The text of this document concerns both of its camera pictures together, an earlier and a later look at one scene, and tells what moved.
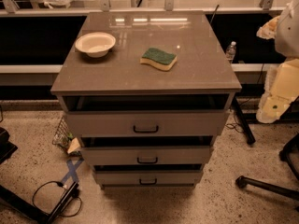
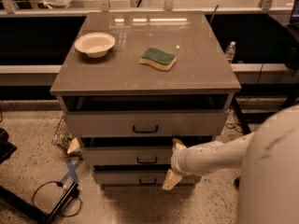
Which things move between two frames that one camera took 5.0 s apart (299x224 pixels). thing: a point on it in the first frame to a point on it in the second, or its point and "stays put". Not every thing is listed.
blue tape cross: (72, 171) stays put
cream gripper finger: (268, 30) to (171, 180)
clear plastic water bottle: (231, 51) stays put
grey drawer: (146, 155) stays put
